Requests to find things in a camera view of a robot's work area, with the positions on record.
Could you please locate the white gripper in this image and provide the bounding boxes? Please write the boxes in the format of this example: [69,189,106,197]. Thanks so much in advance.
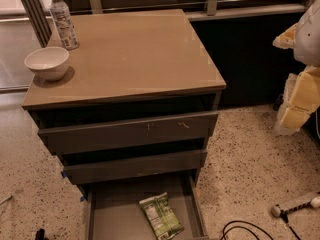
[272,0,320,136]

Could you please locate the green jalapeno chip bag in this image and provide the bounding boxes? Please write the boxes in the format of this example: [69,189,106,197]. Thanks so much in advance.
[139,192,184,240]

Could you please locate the top grey drawer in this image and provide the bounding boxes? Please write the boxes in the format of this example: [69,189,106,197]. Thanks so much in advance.
[38,112,218,154]

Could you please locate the middle grey drawer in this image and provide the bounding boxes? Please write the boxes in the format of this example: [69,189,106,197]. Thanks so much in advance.
[64,149,207,185]

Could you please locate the brown drawer cabinet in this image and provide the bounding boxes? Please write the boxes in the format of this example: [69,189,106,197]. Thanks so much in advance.
[21,8,227,185]

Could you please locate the open bottom grey drawer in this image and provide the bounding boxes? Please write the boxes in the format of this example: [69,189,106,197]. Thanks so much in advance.
[88,173,209,240]

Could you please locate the small black device on floor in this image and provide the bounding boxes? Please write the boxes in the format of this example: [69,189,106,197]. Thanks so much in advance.
[272,94,283,111]

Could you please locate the white power strip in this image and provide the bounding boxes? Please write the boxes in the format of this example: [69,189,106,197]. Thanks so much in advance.
[271,192,320,218]

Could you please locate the clear plastic water bottle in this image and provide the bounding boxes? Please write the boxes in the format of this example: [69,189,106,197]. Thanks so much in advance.
[49,0,79,50]

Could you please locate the white ceramic bowl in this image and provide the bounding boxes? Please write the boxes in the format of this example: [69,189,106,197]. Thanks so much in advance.
[24,47,69,81]

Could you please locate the black object at floor edge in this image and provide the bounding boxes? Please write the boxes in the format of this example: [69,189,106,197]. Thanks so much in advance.
[35,229,45,240]

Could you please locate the black cable on floor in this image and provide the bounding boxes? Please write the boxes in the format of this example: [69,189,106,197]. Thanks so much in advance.
[219,213,303,240]

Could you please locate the metal railing frame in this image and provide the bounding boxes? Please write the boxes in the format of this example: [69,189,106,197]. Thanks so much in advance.
[14,0,320,48]

